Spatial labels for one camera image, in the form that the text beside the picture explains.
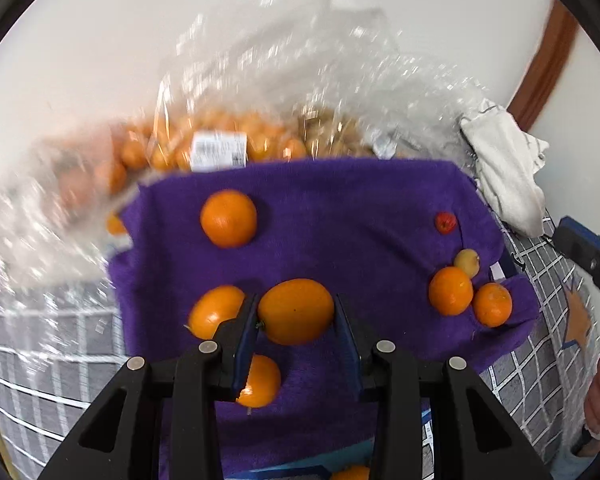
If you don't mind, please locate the white crumpled cloth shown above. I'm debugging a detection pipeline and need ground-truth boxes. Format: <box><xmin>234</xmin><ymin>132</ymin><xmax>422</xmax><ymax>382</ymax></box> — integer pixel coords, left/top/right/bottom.
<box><xmin>460</xmin><ymin>100</ymin><xmax>551</xmax><ymax>238</ymax></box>

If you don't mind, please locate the small yellow fruit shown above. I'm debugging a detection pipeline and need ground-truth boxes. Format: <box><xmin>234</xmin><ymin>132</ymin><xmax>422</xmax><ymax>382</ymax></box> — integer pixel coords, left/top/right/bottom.
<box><xmin>453</xmin><ymin>248</ymin><xmax>481</xmax><ymax>279</ymax></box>

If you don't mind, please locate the brown wooden door frame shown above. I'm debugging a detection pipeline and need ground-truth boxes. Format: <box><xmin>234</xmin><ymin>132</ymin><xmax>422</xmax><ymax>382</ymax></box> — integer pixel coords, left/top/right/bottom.
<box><xmin>505</xmin><ymin>0</ymin><xmax>578</xmax><ymax>131</ymax></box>

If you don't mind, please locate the purple towel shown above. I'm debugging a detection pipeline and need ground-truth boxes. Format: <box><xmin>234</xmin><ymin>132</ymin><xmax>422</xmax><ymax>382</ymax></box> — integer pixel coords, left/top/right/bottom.
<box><xmin>105</xmin><ymin>156</ymin><xmax>541</xmax><ymax>480</ymax></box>

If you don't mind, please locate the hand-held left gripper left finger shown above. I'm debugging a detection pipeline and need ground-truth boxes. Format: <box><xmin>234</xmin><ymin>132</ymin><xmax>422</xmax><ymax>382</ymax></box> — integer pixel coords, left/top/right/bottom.
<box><xmin>37</xmin><ymin>294</ymin><xmax>263</xmax><ymax>480</ymax></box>

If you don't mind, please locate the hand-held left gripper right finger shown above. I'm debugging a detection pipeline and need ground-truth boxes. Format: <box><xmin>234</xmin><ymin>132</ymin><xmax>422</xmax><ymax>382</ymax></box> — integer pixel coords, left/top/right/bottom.
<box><xmin>334</xmin><ymin>294</ymin><xmax>553</xmax><ymax>480</ymax></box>

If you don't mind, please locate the large round orange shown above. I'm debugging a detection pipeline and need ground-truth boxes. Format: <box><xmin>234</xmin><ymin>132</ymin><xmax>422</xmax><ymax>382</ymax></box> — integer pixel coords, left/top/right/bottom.
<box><xmin>200</xmin><ymin>189</ymin><xmax>258</xmax><ymax>248</ymax></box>

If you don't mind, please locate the clear bag of oranges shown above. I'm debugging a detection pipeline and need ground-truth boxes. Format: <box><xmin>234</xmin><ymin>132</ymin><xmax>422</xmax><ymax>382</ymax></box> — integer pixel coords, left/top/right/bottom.
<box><xmin>110</xmin><ymin>107</ymin><xmax>311</xmax><ymax>196</ymax></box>

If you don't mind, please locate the grey checked cloth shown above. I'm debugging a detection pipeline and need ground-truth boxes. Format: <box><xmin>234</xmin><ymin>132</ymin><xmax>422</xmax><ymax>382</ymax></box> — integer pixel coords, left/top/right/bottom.
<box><xmin>0</xmin><ymin>217</ymin><xmax>600</xmax><ymax>480</ymax></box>

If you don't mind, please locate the large oval orange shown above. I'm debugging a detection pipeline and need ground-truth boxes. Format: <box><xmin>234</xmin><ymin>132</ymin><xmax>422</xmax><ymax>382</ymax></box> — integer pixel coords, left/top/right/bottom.
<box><xmin>257</xmin><ymin>278</ymin><xmax>336</xmax><ymax>346</ymax></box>

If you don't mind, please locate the large crumpled clear plastic bag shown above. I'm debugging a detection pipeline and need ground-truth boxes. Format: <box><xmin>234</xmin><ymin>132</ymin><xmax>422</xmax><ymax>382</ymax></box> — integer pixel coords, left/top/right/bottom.
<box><xmin>155</xmin><ymin>0</ymin><xmax>493</xmax><ymax>161</ymax></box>

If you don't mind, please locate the flat clear plastic bag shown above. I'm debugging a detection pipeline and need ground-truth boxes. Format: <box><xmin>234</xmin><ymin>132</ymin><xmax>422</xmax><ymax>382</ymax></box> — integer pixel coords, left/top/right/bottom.
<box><xmin>0</xmin><ymin>125</ymin><xmax>148</xmax><ymax>293</ymax></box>

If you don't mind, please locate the clear bag of brown fruits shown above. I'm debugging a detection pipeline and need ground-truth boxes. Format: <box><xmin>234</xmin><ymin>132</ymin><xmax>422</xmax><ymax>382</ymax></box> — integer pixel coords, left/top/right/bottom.
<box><xmin>300</xmin><ymin>112</ymin><xmax>378</xmax><ymax>161</ymax></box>

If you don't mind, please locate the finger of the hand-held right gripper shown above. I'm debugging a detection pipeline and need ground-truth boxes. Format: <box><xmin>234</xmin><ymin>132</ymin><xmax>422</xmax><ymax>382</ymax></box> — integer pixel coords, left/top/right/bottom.
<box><xmin>552</xmin><ymin>216</ymin><xmax>600</xmax><ymax>319</ymax></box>

